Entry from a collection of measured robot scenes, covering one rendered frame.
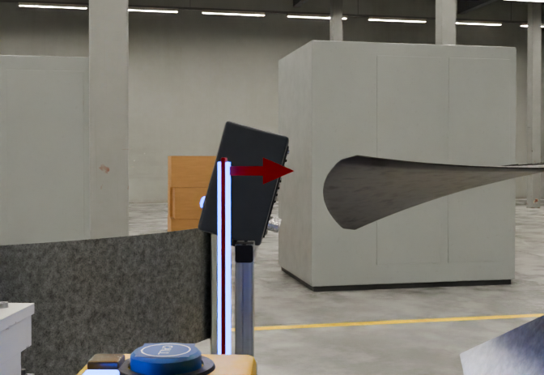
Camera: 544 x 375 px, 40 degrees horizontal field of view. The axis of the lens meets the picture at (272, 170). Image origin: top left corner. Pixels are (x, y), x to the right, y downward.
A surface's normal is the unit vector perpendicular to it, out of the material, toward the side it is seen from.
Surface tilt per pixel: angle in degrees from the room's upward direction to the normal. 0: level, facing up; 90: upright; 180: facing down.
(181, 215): 90
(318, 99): 90
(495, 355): 55
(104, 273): 90
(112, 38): 90
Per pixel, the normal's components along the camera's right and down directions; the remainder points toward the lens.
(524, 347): -0.68, -0.56
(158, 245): 0.78, 0.01
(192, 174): 0.23, 0.01
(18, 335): 1.00, 0.00
